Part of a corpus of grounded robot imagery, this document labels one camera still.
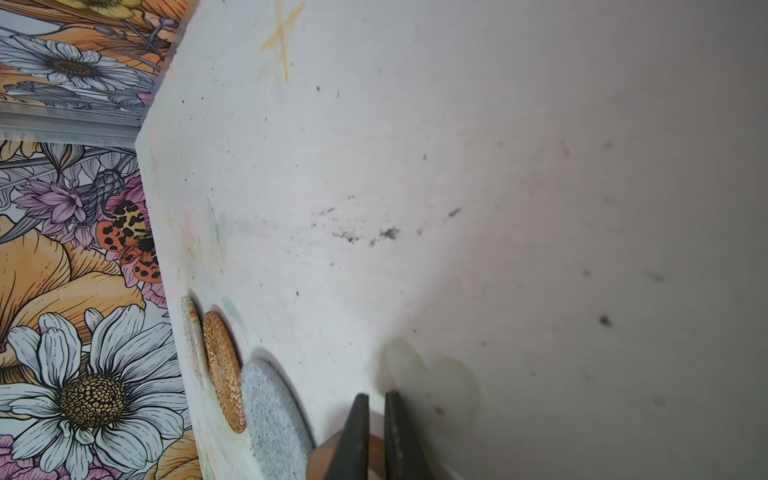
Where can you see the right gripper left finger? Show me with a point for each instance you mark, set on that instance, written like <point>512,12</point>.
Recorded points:
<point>350,459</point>

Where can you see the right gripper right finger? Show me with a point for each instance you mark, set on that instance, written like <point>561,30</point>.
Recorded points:
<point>404,457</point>

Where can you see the glossy brown wooden coaster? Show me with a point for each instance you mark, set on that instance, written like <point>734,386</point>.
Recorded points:
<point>321,457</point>

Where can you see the grey crochet coaster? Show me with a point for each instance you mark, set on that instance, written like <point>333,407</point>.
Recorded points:
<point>281,442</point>

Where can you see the woven rattan coaster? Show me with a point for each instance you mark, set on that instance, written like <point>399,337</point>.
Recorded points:
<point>224,368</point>

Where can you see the multicolour rope coaster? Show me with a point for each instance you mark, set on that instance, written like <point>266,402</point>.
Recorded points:
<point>194,340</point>

